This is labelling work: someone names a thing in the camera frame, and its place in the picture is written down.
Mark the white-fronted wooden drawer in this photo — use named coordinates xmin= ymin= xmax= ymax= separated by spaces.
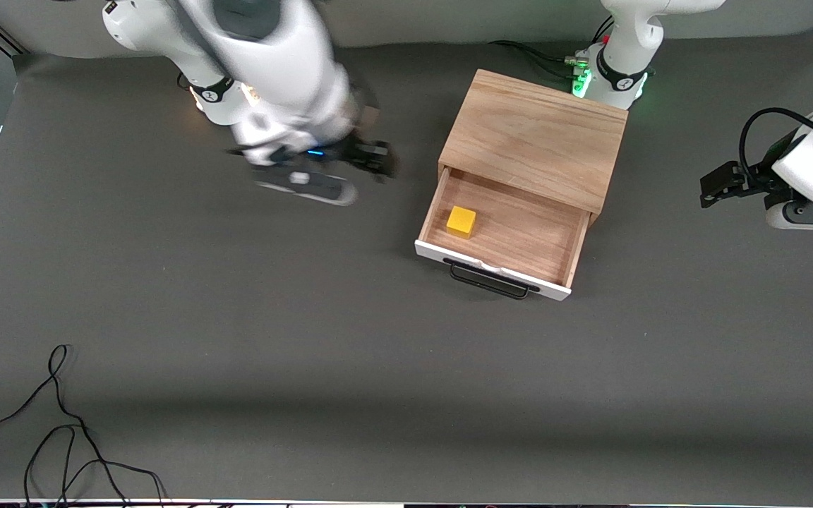
xmin=415 ymin=167 xmax=592 ymax=302

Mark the yellow cube block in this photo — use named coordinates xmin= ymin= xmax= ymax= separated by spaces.
xmin=446 ymin=206 xmax=477 ymax=239

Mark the black left base cable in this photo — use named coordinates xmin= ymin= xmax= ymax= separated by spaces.
xmin=489 ymin=40 xmax=584 ymax=78

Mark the looped black loose cable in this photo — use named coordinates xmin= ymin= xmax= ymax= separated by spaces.
xmin=23 ymin=423 xmax=167 ymax=507

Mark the black drawer handle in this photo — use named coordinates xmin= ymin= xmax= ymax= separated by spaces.
xmin=443 ymin=258 xmax=541 ymax=301

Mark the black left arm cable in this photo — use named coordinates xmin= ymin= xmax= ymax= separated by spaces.
xmin=740 ymin=107 xmax=813 ymax=184

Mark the wooden drawer cabinet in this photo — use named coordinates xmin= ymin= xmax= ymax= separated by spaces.
xmin=438 ymin=68 xmax=629 ymax=226

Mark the long black loose cable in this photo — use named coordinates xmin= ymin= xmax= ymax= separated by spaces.
xmin=0 ymin=344 xmax=128 ymax=507

